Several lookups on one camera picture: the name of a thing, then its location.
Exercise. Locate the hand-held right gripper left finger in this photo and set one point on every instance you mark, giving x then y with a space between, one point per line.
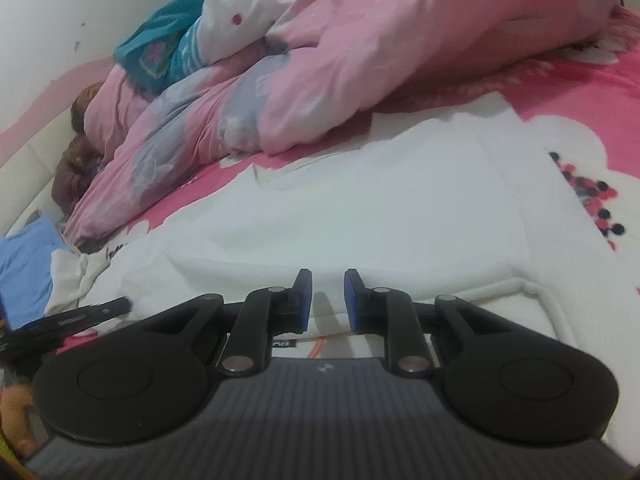
306 301

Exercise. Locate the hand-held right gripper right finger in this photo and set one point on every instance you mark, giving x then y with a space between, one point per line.
352 301

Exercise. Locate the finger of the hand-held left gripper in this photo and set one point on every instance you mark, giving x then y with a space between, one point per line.
100 308

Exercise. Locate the white sweatshirt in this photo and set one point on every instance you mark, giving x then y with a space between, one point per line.
350 200

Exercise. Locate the person's left hand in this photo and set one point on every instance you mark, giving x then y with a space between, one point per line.
15 415

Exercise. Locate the blue folded garment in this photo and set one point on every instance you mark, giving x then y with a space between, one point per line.
25 270

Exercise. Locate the dark brown cloth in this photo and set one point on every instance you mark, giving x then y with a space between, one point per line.
70 175

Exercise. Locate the teal garment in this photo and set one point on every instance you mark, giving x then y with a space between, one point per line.
155 45

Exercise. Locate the pink patterned quilt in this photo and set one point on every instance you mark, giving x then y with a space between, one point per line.
400 35

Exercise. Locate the pink floral bed blanket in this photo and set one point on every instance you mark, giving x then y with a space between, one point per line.
575 80

